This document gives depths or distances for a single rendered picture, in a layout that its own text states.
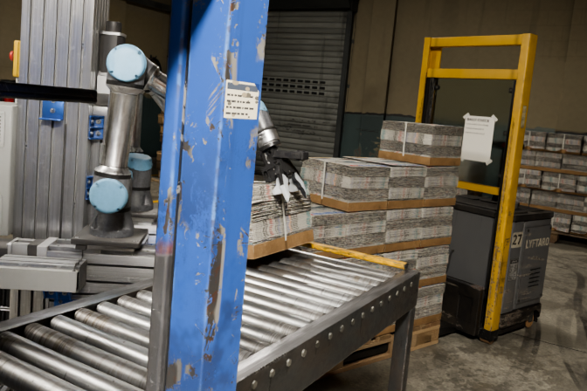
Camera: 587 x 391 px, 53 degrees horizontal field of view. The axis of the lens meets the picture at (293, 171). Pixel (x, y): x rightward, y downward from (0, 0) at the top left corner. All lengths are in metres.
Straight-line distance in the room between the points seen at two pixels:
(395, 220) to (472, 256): 0.96
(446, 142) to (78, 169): 2.01
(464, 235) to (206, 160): 3.43
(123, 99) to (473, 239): 2.64
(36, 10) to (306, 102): 8.36
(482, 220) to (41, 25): 2.78
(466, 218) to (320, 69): 6.72
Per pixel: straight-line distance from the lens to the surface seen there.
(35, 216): 2.37
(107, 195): 1.93
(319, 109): 10.26
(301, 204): 2.07
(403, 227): 3.21
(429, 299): 3.55
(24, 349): 1.32
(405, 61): 9.76
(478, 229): 3.93
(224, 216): 0.65
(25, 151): 2.34
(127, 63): 1.90
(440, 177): 3.37
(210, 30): 0.64
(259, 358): 1.26
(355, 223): 2.93
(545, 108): 9.19
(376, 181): 2.97
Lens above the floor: 1.32
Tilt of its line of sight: 6 degrees down
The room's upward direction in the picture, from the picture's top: 5 degrees clockwise
